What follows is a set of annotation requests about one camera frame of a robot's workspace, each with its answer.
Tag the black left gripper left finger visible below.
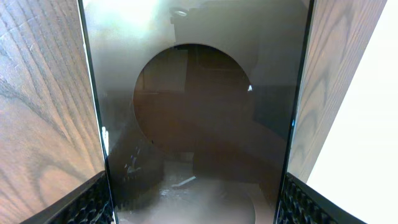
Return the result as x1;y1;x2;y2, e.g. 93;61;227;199
21;171;114;224

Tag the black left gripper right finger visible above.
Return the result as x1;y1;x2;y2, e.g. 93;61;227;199
274;173;364;224

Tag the gold Galaxy smartphone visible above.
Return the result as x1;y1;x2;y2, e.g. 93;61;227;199
78;0;315;224

